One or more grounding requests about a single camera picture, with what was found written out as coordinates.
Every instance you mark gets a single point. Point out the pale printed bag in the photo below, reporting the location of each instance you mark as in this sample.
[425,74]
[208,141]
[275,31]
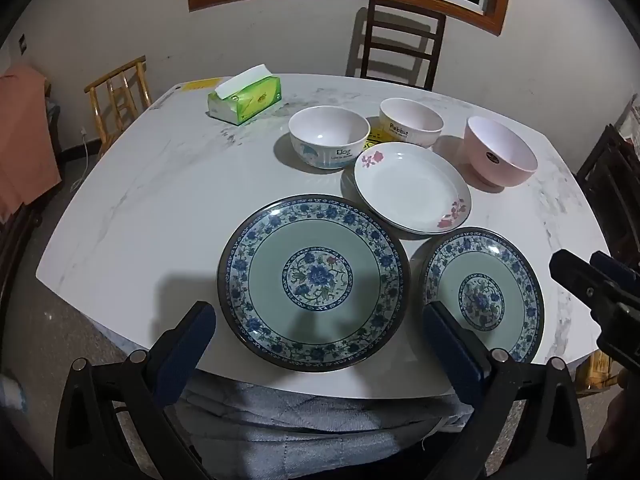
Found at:
[630,117]

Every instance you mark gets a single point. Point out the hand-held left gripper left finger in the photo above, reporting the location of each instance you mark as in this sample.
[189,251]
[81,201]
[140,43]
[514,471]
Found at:
[185,347]

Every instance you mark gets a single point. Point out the dark wooden chair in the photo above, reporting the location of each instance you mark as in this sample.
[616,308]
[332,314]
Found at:
[405,12]
[610,185]

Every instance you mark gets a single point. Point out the yellow cardboard box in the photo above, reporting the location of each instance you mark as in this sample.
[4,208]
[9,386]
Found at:
[600,372]

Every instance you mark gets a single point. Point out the bamboo chair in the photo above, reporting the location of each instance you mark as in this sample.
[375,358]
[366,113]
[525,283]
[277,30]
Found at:
[116,74]

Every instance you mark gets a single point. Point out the orange cloth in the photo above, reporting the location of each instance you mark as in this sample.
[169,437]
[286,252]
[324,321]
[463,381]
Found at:
[25,150]

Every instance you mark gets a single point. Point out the pink bowl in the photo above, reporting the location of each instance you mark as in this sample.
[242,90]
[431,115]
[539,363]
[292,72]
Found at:
[500,170]

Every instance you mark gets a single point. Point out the white pink-flower plate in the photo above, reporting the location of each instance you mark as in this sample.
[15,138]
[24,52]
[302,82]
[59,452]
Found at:
[410,185]

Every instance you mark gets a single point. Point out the cream printed bowl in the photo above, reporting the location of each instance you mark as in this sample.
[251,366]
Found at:
[410,117]

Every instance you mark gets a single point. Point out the white bowl blue print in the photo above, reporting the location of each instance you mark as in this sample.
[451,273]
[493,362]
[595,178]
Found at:
[325,130]

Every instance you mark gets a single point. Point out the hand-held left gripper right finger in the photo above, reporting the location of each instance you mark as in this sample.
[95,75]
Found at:
[450,352]

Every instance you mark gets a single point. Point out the black wall switch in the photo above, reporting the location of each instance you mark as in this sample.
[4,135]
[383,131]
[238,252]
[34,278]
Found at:
[21,43]

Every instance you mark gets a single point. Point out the green tissue pack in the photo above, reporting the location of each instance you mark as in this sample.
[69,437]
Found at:
[250,100]

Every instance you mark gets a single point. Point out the yellow table edge label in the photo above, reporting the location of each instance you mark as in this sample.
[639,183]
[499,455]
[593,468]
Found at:
[205,84]

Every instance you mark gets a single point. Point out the large blue floral plate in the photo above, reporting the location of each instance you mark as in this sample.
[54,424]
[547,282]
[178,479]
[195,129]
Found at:
[320,270]

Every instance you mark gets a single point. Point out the small blue floral plate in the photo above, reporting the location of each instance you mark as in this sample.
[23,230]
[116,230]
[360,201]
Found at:
[480,290]

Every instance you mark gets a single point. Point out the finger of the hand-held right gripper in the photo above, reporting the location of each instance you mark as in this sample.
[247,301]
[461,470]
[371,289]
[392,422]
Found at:
[575,272]
[617,272]

